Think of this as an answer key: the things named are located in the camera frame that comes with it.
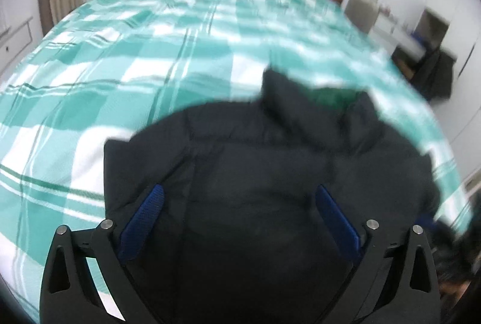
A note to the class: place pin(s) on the black puffer jacket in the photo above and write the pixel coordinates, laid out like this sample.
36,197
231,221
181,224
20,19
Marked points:
255,177

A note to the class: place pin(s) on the white desk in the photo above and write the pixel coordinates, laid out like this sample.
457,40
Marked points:
379,23

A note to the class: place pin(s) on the grey board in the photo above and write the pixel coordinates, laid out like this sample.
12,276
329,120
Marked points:
432,27

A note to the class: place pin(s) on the bed with green checked sheet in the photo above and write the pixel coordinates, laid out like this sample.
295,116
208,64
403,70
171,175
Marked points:
112,64

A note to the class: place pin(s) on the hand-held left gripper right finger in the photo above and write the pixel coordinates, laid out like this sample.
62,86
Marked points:
336,222

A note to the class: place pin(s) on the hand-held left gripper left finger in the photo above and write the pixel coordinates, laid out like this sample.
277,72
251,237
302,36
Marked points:
144,218

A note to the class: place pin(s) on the black coat on chair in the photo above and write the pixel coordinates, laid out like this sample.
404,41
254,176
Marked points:
434,74

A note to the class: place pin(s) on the white wardrobe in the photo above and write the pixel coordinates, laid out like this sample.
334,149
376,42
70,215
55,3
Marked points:
466,64

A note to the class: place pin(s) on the white dresser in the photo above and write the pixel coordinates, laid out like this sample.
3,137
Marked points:
15,42

